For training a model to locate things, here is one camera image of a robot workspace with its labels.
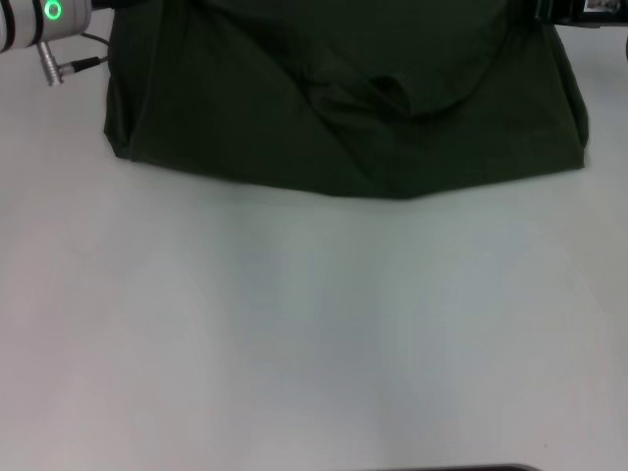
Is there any dark green FREE T-shirt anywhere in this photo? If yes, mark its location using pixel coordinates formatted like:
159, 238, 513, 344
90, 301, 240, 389
102, 0, 590, 200

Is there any left arm cable with plug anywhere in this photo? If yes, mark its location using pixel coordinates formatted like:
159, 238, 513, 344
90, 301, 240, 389
37, 31, 112, 88

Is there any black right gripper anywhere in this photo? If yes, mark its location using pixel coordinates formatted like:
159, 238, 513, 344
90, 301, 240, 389
533, 0, 628, 28

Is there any dark grey torso edge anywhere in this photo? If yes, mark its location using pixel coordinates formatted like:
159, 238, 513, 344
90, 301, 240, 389
441, 462, 558, 471

